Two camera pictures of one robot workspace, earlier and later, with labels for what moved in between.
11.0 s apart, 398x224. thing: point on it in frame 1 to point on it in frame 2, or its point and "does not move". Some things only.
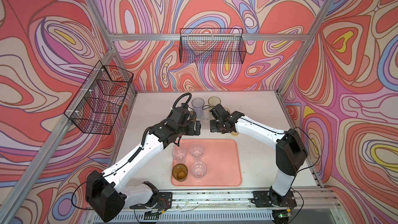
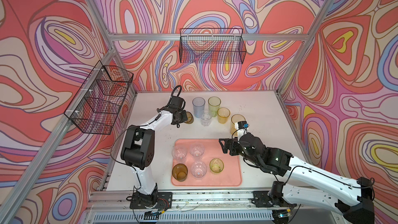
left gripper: [192, 131] to [183, 112]
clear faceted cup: [197, 150] does not move
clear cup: [179, 153] does not move
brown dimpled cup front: [180, 172] does not move
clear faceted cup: [198, 169] does not move
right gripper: [213, 128] to [233, 142]
